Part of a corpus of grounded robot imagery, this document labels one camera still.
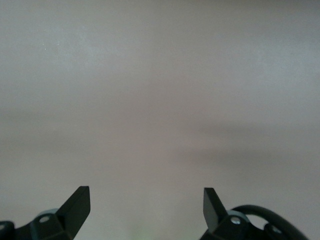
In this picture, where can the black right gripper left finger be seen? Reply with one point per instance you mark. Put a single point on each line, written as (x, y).
(77, 205)

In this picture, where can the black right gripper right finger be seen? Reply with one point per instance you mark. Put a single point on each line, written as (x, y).
(212, 207)

